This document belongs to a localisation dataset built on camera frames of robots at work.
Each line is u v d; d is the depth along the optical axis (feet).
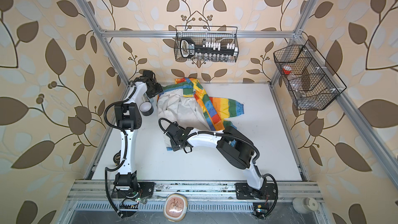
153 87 3.07
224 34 2.99
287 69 2.64
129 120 2.20
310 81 2.69
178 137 2.23
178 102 3.50
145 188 2.47
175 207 2.23
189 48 2.71
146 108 3.30
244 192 2.41
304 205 2.08
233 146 1.72
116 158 2.70
